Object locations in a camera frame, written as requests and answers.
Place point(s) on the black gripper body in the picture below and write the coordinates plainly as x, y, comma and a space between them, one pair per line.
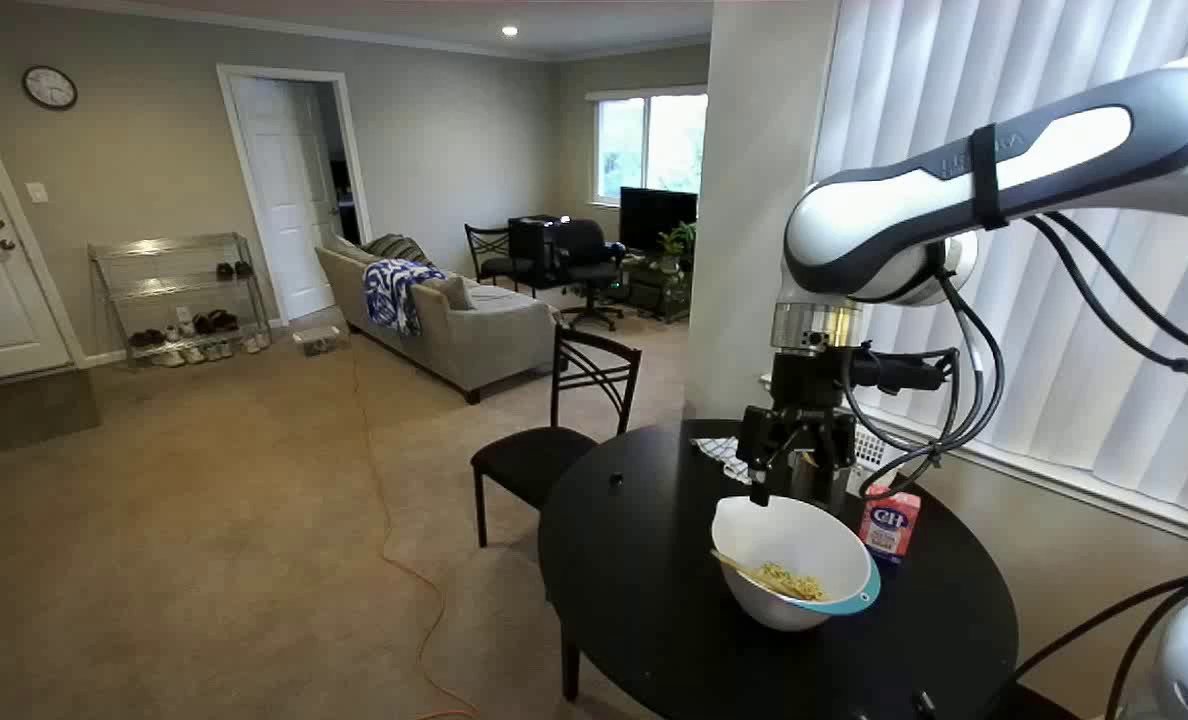
805, 400

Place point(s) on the white bowl with teal band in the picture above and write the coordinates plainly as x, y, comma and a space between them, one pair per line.
784, 533

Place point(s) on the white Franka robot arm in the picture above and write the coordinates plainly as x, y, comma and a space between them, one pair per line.
1019, 160

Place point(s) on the yellow food substance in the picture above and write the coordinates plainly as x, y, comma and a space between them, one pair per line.
790, 581

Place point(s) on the pink sugar box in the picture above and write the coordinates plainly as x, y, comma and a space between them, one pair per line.
888, 524

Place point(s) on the round black table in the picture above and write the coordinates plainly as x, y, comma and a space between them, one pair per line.
674, 603

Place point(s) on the green house plant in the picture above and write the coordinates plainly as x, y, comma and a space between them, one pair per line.
677, 263

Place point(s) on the black metal dining chair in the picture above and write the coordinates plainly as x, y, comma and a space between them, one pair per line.
539, 454

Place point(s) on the black television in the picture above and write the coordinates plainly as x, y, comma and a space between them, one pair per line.
656, 217

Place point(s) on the black office chair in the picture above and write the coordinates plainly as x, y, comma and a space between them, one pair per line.
588, 263

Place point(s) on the white vertical blinds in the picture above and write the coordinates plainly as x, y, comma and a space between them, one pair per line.
1087, 335

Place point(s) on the bright window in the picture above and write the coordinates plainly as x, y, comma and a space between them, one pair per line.
651, 144

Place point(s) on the dark desk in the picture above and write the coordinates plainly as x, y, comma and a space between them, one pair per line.
539, 247

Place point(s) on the grey sofa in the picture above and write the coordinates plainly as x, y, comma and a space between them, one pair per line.
473, 335

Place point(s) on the black armchair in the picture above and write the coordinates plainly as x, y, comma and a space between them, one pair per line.
491, 253

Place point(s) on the blue white patterned blanket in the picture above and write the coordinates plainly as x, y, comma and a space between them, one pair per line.
388, 288

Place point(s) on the recessed ceiling light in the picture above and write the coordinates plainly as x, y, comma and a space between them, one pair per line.
509, 30

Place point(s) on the white interior door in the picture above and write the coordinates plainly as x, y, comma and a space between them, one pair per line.
278, 200

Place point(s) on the glass shoe rack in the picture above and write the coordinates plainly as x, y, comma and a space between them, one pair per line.
176, 300

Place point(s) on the brown door mat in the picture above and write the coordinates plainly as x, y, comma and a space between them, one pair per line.
16, 416

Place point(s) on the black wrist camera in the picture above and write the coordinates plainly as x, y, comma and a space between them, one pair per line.
904, 368

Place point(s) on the white light switch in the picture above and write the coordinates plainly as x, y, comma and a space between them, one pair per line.
36, 195

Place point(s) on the round wall clock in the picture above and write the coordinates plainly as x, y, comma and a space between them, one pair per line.
49, 84

